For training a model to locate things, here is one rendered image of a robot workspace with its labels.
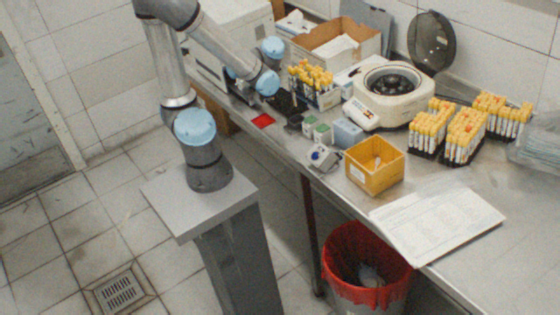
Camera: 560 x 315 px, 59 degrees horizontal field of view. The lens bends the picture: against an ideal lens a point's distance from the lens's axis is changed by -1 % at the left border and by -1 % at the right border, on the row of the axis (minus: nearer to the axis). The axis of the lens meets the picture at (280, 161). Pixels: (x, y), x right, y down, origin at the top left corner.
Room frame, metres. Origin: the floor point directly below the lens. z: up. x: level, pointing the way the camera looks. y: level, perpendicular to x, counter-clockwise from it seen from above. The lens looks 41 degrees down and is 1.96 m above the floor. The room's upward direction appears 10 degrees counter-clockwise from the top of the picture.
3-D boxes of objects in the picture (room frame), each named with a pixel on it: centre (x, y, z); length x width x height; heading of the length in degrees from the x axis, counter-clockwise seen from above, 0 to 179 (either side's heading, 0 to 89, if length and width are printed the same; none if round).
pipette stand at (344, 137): (1.27, -0.23, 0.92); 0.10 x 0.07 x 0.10; 30
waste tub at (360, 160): (1.11, -0.28, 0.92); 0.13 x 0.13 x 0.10; 25
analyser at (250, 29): (1.91, 0.10, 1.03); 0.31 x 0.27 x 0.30; 29
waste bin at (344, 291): (1.18, -0.27, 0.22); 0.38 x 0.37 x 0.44; 29
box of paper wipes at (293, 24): (2.12, -0.18, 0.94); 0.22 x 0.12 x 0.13; 33
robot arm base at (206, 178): (1.20, 0.23, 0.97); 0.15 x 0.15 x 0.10
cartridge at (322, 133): (1.32, -0.16, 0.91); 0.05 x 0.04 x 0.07; 119
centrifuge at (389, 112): (1.44, -0.42, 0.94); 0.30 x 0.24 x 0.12; 110
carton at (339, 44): (1.79, -0.30, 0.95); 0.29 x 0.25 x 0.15; 119
